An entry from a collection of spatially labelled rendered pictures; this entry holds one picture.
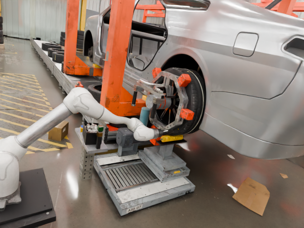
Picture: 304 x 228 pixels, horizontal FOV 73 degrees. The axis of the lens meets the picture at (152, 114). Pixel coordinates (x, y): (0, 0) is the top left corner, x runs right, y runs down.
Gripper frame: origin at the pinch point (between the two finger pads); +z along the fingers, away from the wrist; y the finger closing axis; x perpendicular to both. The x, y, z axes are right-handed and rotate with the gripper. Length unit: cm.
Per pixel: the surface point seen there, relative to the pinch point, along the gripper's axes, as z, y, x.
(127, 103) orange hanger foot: -17, -43, 48
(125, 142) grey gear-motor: -24, -54, 7
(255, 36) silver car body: 9, 92, 34
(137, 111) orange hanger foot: -2, -50, 41
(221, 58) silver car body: 9, 64, 36
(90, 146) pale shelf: -69, -28, 2
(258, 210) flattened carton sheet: 77, 1, -90
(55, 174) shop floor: -90, -81, -9
